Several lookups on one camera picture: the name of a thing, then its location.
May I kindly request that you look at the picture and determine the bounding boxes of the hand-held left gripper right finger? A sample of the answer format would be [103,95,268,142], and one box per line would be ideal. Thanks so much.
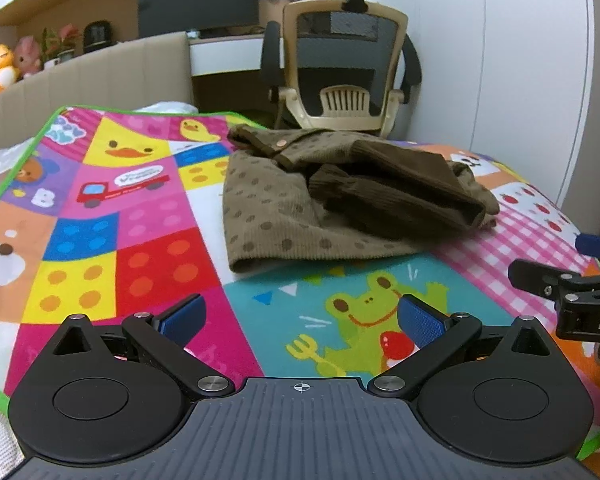
[367,294,551,401]

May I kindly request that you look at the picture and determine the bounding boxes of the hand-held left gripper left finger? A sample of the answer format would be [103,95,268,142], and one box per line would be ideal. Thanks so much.
[52,294,236,397]

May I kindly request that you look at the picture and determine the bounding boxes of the brown polka dot garment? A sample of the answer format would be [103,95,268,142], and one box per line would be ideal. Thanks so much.
[222,125,501,275]

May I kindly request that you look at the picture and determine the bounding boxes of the colourful cartoon play mat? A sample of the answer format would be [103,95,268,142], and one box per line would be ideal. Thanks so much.
[0,105,600,461]

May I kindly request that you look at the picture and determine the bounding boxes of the white bed sheet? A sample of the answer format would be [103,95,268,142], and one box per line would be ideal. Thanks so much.
[136,101,201,114]

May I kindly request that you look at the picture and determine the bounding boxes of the beige bed headboard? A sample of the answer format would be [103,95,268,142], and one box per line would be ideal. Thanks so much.
[0,31,193,157]

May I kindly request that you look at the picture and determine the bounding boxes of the white desk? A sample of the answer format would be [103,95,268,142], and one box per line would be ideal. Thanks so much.
[188,33,286,79]

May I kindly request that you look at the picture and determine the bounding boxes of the beige mesh office chair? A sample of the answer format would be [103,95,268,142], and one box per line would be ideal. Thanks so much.
[260,0,423,137]

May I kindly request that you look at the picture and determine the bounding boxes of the black round appliance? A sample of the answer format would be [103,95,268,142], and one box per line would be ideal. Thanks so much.
[83,20,113,53]

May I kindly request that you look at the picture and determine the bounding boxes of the pink plush toy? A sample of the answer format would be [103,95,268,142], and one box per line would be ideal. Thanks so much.
[14,35,44,80]

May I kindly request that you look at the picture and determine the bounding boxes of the potted plant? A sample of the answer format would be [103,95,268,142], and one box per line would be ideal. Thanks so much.
[41,23,83,68]

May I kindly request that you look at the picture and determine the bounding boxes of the black computer monitor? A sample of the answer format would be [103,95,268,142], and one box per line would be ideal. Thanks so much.
[138,0,260,40]

